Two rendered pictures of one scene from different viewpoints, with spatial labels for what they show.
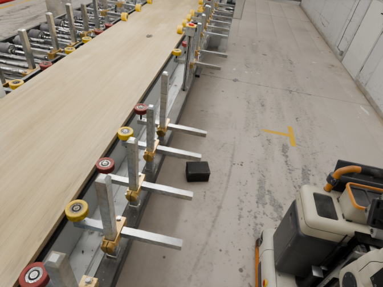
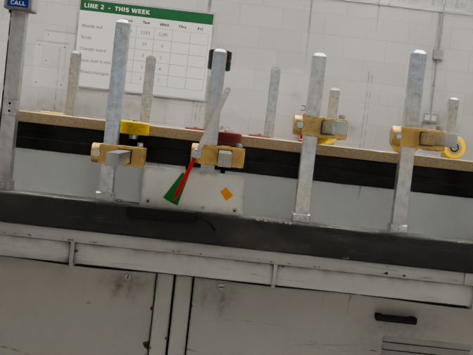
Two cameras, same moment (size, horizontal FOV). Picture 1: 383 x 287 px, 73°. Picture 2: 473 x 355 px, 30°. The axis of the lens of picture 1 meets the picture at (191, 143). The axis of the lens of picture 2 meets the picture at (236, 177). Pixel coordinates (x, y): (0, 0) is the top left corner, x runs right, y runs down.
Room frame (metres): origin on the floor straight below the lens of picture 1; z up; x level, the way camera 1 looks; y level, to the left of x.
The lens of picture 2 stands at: (2.36, -2.15, 0.91)
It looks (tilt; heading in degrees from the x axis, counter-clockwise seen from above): 3 degrees down; 84
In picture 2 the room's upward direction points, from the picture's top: 6 degrees clockwise
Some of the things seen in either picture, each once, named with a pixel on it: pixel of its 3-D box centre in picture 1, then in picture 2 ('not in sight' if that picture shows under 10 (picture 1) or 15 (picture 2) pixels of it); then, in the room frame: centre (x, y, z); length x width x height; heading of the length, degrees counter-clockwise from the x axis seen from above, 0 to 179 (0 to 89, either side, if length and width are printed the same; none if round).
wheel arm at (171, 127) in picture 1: (171, 127); not in sight; (1.29, 0.14, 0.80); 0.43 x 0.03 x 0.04; 86
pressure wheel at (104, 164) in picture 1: (106, 171); not in sight; (0.81, 0.37, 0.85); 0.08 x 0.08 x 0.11
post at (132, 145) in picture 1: (133, 180); not in sight; (0.76, 0.23, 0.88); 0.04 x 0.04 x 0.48; 86
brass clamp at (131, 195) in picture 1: (135, 187); not in sight; (0.78, 0.23, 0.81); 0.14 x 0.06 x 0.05; 176
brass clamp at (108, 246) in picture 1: (114, 234); not in sight; (0.53, 0.24, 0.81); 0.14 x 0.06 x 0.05; 176
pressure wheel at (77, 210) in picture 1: (78, 216); not in sight; (0.56, 0.39, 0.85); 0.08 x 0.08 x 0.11
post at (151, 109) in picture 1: (150, 145); not in sight; (1.01, 0.21, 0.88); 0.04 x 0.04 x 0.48; 86
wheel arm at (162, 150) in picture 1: (161, 150); not in sight; (1.04, 0.15, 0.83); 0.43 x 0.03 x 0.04; 86
